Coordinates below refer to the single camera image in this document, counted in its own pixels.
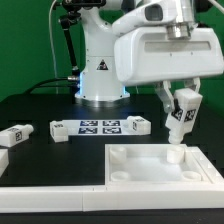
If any white cable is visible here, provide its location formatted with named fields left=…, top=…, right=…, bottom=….
left=48, top=0, right=60, bottom=95

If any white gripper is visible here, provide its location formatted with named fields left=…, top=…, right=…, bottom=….
left=114, top=27, right=224, bottom=113

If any white L-shaped fence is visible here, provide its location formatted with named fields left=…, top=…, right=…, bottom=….
left=0, top=148, right=224, bottom=213

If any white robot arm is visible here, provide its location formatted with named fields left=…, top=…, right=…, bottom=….
left=63, top=0, right=224, bottom=112

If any white marker base plate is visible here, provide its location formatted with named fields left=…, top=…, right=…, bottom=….
left=61, top=120, right=133, bottom=136

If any white block with tag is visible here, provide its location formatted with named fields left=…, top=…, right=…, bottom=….
left=50, top=121, right=68, bottom=143

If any white square table top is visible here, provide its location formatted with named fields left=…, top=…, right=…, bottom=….
left=105, top=144, right=211, bottom=185

